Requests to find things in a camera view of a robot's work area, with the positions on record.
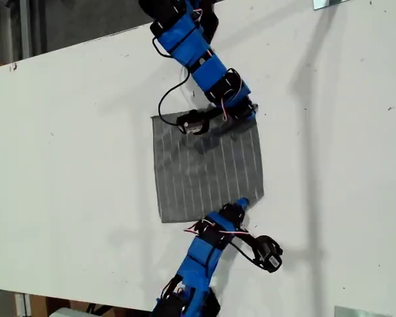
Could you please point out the grey striped square towel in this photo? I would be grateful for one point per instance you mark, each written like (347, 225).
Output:
(204, 178)

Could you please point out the white container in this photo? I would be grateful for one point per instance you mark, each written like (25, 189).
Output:
(66, 312)

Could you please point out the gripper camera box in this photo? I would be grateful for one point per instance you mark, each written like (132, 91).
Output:
(193, 125)
(270, 254)

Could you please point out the white metal post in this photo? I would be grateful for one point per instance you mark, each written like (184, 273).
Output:
(22, 303)

